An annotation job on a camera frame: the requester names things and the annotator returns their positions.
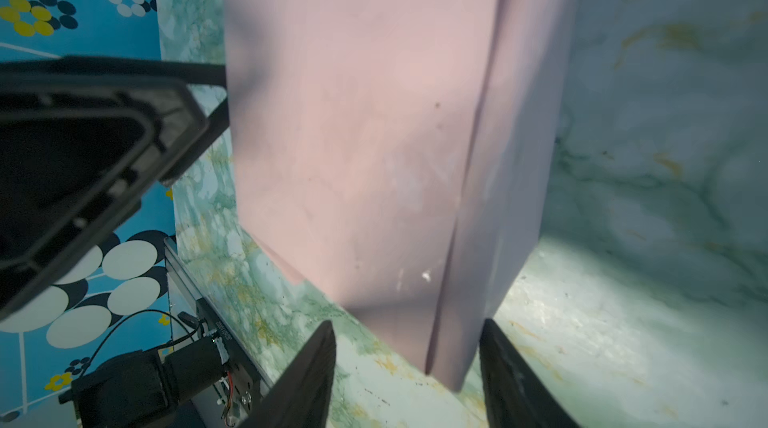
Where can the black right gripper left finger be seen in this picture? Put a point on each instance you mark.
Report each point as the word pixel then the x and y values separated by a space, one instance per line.
pixel 301 397

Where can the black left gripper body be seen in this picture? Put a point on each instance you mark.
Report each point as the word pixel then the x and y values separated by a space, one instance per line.
pixel 77 154

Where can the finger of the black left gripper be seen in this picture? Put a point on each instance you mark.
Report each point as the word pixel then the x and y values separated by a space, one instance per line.
pixel 194 74

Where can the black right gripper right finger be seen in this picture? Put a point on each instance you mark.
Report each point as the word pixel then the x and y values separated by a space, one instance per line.
pixel 514 395

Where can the purple wrapping paper sheet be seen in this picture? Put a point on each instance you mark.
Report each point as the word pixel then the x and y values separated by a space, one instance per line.
pixel 396 154

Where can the aluminium front rail base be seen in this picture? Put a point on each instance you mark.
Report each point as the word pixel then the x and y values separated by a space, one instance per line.
pixel 244 385

